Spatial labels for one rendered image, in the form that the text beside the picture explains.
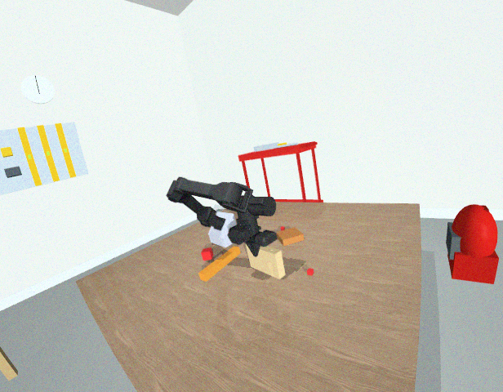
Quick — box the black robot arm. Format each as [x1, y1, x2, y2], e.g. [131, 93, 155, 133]
[166, 177, 276, 245]

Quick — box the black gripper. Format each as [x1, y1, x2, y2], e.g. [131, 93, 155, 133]
[236, 215, 278, 257]

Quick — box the red square block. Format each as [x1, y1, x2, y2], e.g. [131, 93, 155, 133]
[202, 248, 213, 261]

